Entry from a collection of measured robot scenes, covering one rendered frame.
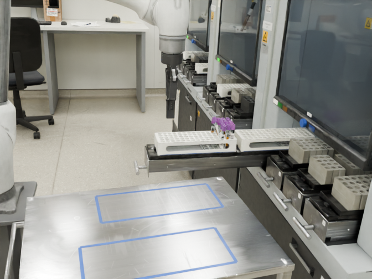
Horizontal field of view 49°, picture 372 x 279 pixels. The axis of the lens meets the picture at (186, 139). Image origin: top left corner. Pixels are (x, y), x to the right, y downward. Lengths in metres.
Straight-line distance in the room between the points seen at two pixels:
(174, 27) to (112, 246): 0.71
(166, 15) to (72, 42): 3.64
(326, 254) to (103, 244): 0.62
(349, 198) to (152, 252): 0.58
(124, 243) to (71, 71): 4.10
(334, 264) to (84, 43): 4.16
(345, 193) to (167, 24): 0.75
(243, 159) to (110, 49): 3.59
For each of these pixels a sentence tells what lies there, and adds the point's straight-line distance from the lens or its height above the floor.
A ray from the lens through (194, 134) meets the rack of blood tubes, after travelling 1.56.
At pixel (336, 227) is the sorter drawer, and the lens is 1.24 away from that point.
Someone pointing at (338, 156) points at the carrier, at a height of 0.88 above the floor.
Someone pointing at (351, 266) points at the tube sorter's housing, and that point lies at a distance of 1.20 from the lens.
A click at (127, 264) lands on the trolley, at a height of 0.82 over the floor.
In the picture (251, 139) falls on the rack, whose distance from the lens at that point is 1.54.
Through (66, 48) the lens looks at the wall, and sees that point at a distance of 4.97.
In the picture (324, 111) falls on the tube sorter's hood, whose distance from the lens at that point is 1.34.
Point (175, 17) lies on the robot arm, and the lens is 1.36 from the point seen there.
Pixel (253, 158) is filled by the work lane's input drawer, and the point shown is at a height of 0.79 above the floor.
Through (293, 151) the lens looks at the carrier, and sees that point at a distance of 1.54.
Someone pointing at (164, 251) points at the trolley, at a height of 0.82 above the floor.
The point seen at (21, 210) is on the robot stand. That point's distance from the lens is 1.43.
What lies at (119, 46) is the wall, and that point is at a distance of 4.96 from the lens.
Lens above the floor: 1.43
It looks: 22 degrees down
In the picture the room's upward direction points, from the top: 3 degrees clockwise
